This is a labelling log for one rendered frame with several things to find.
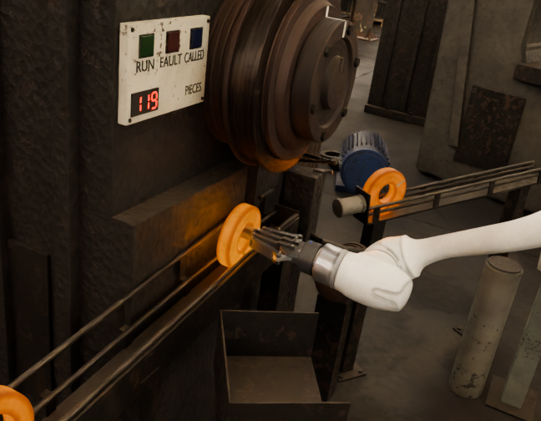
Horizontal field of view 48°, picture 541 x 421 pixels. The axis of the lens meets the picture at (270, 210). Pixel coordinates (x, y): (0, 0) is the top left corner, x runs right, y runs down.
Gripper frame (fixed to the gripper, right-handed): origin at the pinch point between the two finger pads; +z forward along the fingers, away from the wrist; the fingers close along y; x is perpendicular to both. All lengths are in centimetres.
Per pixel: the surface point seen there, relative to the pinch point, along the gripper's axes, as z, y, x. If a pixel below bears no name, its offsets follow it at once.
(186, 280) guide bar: 3.8, -15.7, -8.1
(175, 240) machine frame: 7.1, -16.8, 1.2
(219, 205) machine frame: 7.1, 0.8, 3.5
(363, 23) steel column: 258, 866, -68
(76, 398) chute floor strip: 3, -51, -15
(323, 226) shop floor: 33, 170, -79
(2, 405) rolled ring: 0, -70, -1
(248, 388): -21.2, -29.6, -15.3
